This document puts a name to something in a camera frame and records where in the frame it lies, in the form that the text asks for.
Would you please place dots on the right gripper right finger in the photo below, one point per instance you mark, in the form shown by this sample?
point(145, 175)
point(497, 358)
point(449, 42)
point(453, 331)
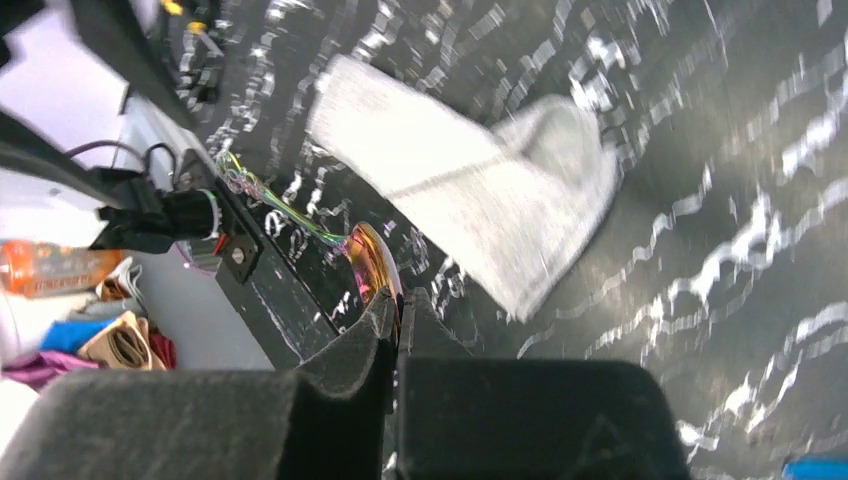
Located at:
point(466, 417)

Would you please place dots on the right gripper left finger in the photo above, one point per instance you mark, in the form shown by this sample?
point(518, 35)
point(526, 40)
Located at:
point(321, 420)

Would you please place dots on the iridescent gold spoon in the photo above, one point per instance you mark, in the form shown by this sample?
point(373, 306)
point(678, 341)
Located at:
point(370, 259)

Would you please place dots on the grey cloth napkin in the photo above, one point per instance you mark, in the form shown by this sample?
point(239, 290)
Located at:
point(514, 204)

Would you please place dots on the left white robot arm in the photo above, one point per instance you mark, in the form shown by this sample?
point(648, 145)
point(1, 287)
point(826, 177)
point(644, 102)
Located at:
point(61, 201)

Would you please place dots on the pile of coloured cloths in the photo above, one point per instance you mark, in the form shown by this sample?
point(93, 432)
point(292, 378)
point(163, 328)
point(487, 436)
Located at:
point(104, 328)

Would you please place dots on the orange plastic bottle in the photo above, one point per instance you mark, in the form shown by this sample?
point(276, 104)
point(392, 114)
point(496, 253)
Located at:
point(36, 270)

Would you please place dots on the blue metallic fork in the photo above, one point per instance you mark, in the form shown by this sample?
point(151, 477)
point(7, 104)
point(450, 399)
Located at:
point(816, 468)

